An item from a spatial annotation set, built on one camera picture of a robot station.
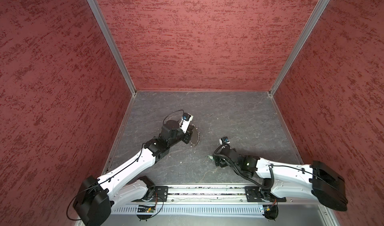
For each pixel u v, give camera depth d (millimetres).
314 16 791
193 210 775
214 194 757
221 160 634
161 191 747
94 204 383
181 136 659
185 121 656
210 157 848
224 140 740
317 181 431
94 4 746
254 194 741
